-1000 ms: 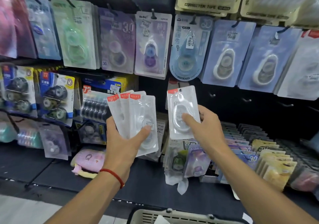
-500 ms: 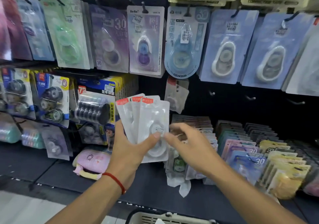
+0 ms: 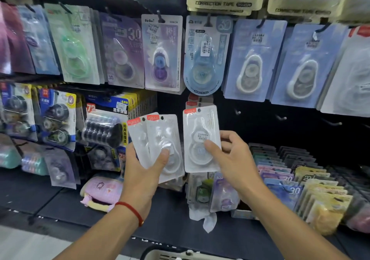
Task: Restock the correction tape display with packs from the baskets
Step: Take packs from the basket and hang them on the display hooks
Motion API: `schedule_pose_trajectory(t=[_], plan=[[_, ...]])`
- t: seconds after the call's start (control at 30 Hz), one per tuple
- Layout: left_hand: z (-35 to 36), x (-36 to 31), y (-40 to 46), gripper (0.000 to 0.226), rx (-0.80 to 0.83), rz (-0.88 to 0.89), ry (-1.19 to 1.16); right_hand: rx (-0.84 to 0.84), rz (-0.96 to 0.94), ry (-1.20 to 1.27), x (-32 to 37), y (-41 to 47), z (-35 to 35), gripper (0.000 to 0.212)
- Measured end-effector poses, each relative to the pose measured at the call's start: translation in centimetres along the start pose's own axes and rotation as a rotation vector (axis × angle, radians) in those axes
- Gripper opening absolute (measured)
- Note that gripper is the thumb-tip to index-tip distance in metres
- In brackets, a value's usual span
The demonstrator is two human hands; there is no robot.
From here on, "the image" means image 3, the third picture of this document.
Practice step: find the teal purple tape packet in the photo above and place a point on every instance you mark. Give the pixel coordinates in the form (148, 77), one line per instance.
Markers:
(34, 161)

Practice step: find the clear lilac tape packet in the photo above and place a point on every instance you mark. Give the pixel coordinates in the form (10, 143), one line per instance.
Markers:
(224, 194)

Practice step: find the hanging red-label white packets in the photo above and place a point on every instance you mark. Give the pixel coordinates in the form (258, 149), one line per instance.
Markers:
(199, 101)

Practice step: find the person's right thumb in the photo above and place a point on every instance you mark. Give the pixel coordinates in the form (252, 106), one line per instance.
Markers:
(215, 154)

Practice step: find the dark pink correction tape packet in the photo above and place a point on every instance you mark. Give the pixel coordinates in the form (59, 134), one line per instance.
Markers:
(14, 40)

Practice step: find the clear green tape packet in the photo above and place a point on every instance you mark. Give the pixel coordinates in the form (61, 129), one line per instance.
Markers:
(201, 190)

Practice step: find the row of grey packets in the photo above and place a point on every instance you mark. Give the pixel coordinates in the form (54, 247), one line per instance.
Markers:
(264, 153)

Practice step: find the rounded blue correction tape packet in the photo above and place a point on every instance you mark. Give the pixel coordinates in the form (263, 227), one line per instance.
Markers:
(203, 63)

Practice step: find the person's right middle finger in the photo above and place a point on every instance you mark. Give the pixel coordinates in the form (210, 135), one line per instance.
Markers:
(227, 146)

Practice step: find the blue yellow black tape packet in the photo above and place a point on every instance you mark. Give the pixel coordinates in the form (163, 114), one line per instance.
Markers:
(17, 109)
(57, 118)

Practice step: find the light blue packet white dispenser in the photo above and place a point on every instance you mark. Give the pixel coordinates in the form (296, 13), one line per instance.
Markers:
(251, 66)
(303, 72)

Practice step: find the row of blue purple packets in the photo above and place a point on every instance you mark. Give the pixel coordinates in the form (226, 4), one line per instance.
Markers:
(280, 186)

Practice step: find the person's right hand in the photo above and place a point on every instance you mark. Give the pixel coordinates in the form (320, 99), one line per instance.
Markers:
(237, 167)

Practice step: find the white lavender correction tape packet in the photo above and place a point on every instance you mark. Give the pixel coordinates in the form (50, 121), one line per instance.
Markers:
(162, 54)

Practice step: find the pale blue correction tape packet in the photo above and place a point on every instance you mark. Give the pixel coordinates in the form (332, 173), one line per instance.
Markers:
(39, 40)

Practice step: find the pink plush pencil case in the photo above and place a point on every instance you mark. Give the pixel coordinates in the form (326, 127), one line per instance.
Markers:
(101, 192)

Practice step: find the white hanging tape packet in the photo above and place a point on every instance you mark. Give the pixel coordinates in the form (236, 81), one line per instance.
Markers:
(349, 77)

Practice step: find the person's left thumb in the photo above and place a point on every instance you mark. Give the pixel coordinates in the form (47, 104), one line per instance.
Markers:
(162, 163)

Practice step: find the row of yellow-edged packets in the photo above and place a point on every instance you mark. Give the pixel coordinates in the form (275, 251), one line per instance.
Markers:
(143, 102)

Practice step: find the person's left forearm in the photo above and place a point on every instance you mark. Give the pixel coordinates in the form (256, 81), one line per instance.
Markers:
(107, 233)

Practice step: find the row of yellow packets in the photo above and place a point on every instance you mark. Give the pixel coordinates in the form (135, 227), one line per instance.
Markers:
(323, 199)

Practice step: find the green correction tape packet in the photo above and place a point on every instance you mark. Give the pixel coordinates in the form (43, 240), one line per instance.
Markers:
(73, 46)

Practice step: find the person's left hand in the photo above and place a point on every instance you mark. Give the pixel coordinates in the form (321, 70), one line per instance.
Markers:
(138, 184)

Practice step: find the crumpled white plastic wrapper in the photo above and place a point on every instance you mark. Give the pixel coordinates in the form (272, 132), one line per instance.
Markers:
(206, 218)

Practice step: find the multipack of black tape rolls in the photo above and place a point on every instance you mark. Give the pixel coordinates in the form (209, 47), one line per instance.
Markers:
(104, 129)

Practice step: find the row of dark packets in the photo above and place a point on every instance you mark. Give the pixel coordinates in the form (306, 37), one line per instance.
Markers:
(297, 155)

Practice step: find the clear purple tape packet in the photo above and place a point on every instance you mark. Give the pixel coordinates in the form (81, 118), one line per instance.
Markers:
(59, 170)

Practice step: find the purple correction tape packet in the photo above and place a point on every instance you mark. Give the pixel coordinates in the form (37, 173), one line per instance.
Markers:
(123, 54)

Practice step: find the person's right forearm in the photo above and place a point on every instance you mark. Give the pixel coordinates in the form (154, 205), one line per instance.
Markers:
(289, 228)

